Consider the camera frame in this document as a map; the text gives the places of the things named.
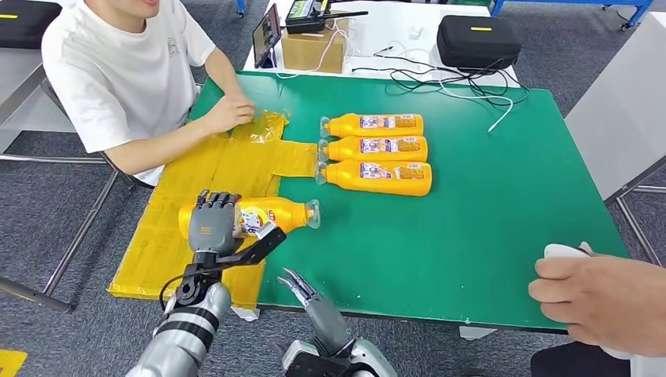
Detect person's hand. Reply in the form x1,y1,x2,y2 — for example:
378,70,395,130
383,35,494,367
528,253,666,360

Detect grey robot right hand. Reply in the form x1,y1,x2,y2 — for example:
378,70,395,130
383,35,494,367
276,267,361,359

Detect person's right hand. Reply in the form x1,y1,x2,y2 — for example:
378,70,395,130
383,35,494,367
201,94,256,135

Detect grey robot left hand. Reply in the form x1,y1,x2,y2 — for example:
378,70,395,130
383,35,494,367
187,189,243,256

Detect white handheld controller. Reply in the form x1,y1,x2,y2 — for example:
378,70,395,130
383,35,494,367
543,240,595,262

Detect orange detergent bottle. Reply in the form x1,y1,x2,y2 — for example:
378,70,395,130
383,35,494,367
314,158,434,198
178,196,322,241
317,135,430,163
319,112,425,140

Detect yellow tape mat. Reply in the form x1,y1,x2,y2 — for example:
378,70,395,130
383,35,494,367
108,110,320,309

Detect person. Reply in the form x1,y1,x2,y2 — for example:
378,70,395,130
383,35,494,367
40,0,256,189
530,340,666,377

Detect grey metal table legs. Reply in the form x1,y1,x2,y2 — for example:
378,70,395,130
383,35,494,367
605,156,666,266

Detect white table foot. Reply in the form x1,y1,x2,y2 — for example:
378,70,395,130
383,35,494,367
230,306,262,323
459,326,498,342

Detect black tablet on stand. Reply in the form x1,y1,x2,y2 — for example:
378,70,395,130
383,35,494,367
251,2,283,70

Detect brown cardboard box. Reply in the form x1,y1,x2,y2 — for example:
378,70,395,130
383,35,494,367
280,18,350,75

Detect black radio remote controller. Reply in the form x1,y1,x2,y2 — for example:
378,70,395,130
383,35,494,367
284,0,369,35

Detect white side table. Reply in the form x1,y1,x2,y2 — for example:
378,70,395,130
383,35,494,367
564,13,666,201

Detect black zip case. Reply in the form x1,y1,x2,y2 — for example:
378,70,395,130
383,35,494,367
0,0,64,50
436,14,523,71

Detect yellow floor tape patch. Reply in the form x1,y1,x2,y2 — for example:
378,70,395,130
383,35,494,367
0,350,28,377

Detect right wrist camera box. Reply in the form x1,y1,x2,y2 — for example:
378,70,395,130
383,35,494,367
280,339,355,377

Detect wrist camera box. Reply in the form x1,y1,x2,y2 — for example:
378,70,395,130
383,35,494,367
280,339,355,377
205,221,287,269

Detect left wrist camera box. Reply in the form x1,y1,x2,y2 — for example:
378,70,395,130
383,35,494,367
205,221,287,269

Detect pink white cable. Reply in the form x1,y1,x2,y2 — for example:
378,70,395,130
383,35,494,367
276,20,360,79

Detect grey metal frame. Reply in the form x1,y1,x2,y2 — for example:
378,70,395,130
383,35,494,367
0,151,123,316

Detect black cable tangle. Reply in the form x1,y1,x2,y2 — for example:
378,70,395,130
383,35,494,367
351,52,531,108

